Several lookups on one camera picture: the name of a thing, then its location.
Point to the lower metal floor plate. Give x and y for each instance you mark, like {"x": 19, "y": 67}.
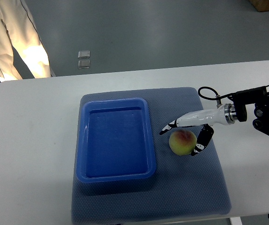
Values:
{"x": 84, "y": 64}

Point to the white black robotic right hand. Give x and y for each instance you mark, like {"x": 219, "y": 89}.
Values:
{"x": 206, "y": 118}

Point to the brown cardboard box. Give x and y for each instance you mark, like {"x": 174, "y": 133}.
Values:
{"x": 260, "y": 5}

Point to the white table leg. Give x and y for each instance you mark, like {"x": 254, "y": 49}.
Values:
{"x": 235, "y": 221}

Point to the metal floor plate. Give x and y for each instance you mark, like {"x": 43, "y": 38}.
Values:
{"x": 83, "y": 54}
{"x": 84, "y": 64}

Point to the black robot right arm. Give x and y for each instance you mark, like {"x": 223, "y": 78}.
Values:
{"x": 260, "y": 98}

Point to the yellow red peach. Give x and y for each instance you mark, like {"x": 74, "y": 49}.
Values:
{"x": 182, "y": 142}

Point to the grey blue textured mat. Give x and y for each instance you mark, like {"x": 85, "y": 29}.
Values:
{"x": 181, "y": 186}

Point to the blue plastic tray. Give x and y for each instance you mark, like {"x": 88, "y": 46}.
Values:
{"x": 115, "y": 141}

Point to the person in beige trousers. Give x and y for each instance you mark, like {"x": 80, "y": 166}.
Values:
{"x": 18, "y": 32}

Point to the upper metal floor plate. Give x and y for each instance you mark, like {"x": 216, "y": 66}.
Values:
{"x": 83, "y": 54}

